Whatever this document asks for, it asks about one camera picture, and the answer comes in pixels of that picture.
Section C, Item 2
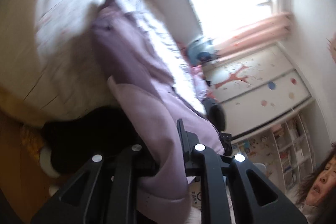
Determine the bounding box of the person's head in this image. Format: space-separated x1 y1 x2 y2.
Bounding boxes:
295 143 336 224

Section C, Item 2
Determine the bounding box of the pink floral curtain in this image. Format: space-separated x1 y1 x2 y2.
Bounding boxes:
214 12 290 57

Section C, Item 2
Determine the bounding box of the black trousers leg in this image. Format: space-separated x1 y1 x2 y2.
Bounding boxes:
39 106 159 178

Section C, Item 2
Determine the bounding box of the pink cloth on bed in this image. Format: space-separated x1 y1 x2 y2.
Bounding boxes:
187 65 215 101

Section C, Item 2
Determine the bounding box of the black office chair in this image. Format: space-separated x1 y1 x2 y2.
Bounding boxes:
202 98 233 156

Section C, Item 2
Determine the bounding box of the white wardrobe with tree decal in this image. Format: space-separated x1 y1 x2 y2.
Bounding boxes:
204 46 311 140

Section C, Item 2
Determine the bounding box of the lilac padded jacket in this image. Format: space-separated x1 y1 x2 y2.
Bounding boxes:
92 0 224 223

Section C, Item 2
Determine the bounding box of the white bookshelf with books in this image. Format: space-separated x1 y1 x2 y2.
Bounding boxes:
231 110 317 191

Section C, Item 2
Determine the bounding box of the blue cartoon curtain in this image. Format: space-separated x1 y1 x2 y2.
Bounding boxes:
152 0 218 65

